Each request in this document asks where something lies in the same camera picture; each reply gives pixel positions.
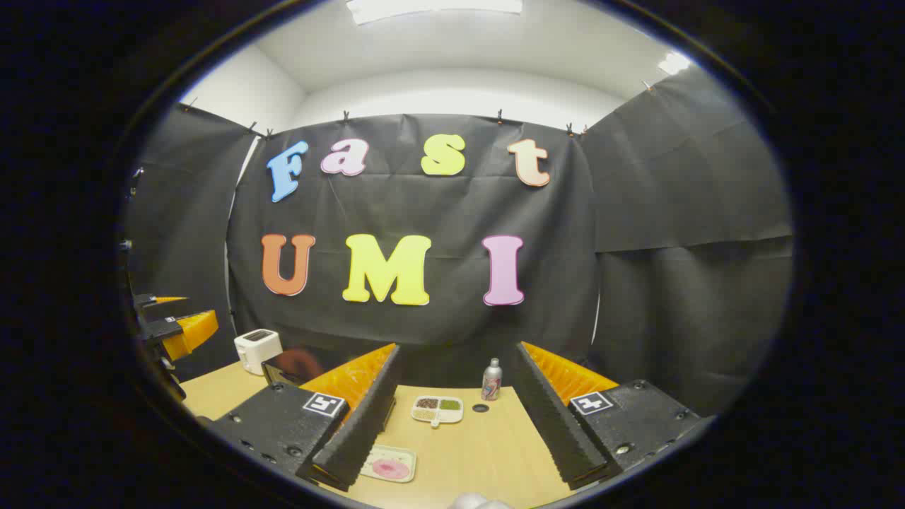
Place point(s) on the silver drink bottle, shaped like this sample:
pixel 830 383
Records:
pixel 492 382

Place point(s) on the black electric oven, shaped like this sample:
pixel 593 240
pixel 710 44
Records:
pixel 290 366

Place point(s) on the pink round food slice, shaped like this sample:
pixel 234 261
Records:
pixel 391 469

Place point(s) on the ceiling light panel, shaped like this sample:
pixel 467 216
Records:
pixel 673 63

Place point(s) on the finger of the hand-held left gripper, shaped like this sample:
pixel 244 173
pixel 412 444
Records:
pixel 166 300
pixel 191 331

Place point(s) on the white divided dish with grains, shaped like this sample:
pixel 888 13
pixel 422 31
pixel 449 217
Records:
pixel 438 408

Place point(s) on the white rectangular plate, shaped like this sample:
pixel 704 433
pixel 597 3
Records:
pixel 378 456

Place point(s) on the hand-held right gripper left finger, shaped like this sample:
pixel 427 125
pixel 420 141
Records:
pixel 368 417

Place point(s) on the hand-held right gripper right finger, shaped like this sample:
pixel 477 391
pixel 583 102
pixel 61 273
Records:
pixel 548 417

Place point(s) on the black backdrop cloth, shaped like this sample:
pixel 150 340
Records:
pixel 438 212

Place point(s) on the white toaster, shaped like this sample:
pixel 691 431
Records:
pixel 256 350

